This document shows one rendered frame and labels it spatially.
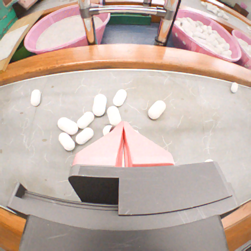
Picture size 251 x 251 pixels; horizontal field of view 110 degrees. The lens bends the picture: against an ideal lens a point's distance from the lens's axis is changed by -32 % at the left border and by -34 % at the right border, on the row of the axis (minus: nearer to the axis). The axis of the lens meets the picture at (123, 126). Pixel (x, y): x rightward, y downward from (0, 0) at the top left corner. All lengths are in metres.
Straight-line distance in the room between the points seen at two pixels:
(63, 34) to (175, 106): 0.36
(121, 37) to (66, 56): 0.23
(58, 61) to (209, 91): 0.33
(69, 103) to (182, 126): 0.21
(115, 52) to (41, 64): 0.16
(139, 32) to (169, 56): 0.24
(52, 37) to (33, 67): 0.16
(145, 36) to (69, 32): 0.25
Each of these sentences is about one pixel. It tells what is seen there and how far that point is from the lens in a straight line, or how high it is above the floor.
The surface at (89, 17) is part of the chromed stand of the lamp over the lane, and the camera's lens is 0.27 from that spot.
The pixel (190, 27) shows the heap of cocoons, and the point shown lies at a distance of 0.50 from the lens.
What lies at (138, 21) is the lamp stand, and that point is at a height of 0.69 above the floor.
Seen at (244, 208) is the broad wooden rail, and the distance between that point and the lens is 0.36.
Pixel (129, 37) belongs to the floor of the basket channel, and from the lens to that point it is 0.46.
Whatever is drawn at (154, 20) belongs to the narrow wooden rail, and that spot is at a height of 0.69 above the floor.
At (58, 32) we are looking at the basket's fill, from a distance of 0.45.
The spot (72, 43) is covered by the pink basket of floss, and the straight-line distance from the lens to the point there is 0.32.
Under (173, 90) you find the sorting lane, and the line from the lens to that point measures 0.26.
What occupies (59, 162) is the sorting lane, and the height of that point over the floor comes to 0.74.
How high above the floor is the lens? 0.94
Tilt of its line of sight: 74 degrees down
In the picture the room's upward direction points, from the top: 3 degrees clockwise
